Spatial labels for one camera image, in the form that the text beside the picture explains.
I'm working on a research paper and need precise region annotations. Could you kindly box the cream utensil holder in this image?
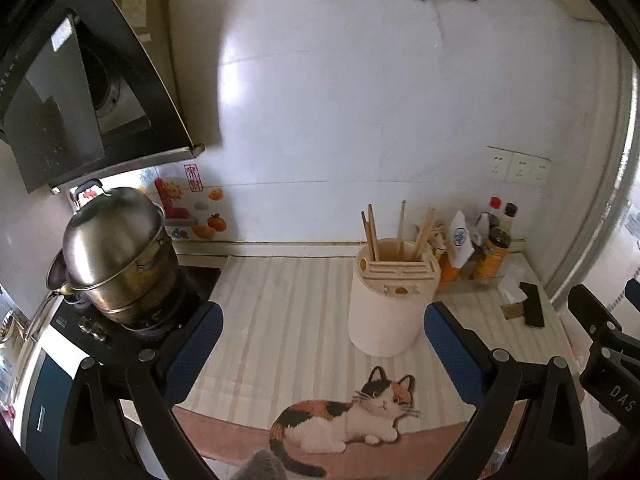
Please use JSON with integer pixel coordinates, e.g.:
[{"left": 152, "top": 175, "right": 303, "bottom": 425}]
[{"left": 348, "top": 238, "right": 440, "bottom": 358}]

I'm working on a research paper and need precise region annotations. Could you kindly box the wooden chopstick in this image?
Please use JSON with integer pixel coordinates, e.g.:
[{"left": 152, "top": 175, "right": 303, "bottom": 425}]
[
  {"left": 368, "top": 204, "right": 380, "bottom": 261},
  {"left": 395, "top": 200, "right": 407, "bottom": 261},
  {"left": 422, "top": 221, "right": 446, "bottom": 260},
  {"left": 360, "top": 211, "right": 375, "bottom": 261},
  {"left": 411, "top": 208, "right": 435, "bottom": 261}
]

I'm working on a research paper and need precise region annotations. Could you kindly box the black rectangular block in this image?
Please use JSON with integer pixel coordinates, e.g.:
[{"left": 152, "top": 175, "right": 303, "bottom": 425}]
[{"left": 520, "top": 282, "right": 544, "bottom": 328}]

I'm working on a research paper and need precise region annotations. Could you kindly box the brown cardboard piece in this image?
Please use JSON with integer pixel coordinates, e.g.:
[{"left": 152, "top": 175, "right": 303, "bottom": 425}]
[{"left": 501, "top": 302, "right": 524, "bottom": 320}]

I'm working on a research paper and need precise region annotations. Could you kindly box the white crumpled paper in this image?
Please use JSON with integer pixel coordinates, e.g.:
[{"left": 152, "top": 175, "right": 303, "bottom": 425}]
[{"left": 498, "top": 274, "right": 527, "bottom": 304}]

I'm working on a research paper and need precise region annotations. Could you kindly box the black cap oil bottle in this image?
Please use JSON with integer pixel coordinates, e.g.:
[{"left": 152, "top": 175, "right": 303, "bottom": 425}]
[{"left": 472, "top": 203, "right": 518, "bottom": 280}]

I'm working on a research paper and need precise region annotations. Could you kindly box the red cap sauce bottle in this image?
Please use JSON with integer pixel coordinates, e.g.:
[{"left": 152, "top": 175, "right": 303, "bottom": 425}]
[{"left": 476, "top": 196, "right": 502, "bottom": 245}]

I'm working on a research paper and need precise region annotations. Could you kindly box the black gas stove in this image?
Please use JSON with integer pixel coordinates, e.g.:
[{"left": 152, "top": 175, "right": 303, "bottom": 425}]
[{"left": 51, "top": 266, "right": 221, "bottom": 365}]

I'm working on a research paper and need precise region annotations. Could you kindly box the white blue paper packet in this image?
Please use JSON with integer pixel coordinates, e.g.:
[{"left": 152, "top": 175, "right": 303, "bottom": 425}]
[{"left": 445, "top": 211, "right": 474, "bottom": 269}]

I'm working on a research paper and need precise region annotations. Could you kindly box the stainless steel steamer pot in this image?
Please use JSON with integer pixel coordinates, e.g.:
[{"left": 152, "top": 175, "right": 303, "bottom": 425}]
[{"left": 46, "top": 179, "right": 179, "bottom": 313}]

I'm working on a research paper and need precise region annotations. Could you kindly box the wooden chopstick in holder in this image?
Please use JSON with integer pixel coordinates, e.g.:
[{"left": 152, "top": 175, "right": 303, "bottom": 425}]
[
  {"left": 422, "top": 221, "right": 446, "bottom": 260},
  {"left": 368, "top": 204, "right": 380, "bottom": 261},
  {"left": 360, "top": 211, "right": 375, "bottom": 261},
  {"left": 411, "top": 208, "right": 435, "bottom": 261}
]

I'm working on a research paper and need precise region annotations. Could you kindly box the black range hood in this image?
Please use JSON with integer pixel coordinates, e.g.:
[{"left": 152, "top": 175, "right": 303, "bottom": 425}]
[{"left": 1, "top": 0, "right": 204, "bottom": 192}]

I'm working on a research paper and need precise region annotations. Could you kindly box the cardboard box on hood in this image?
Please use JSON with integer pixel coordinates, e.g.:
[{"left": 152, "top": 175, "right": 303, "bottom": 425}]
[{"left": 114, "top": 0, "right": 177, "bottom": 100}]

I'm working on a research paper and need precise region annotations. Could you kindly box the white wall socket panel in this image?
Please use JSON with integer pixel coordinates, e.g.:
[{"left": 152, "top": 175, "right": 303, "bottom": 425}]
[{"left": 486, "top": 146, "right": 552, "bottom": 186}]

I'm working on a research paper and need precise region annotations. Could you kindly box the fruit print wall sticker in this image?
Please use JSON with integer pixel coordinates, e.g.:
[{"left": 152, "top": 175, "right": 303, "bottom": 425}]
[{"left": 136, "top": 162, "right": 230, "bottom": 242}]

